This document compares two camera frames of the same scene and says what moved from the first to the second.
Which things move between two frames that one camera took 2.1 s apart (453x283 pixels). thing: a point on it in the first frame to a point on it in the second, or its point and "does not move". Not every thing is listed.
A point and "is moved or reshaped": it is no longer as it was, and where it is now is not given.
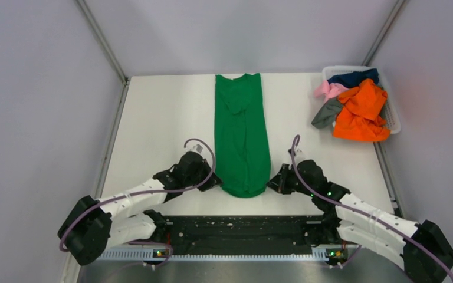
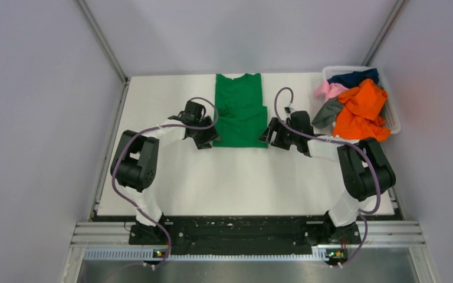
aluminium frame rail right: [383, 31] does not move
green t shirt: [241, 155] is moved or reshaped
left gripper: [211, 182] to [203, 142]
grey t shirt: [327, 116] does not move
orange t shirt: [359, 119] does not move
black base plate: [248, 231] does not move
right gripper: [279, 181] to [266, 136]
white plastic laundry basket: [391, 118] does not move
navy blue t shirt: [354, 79] does not move
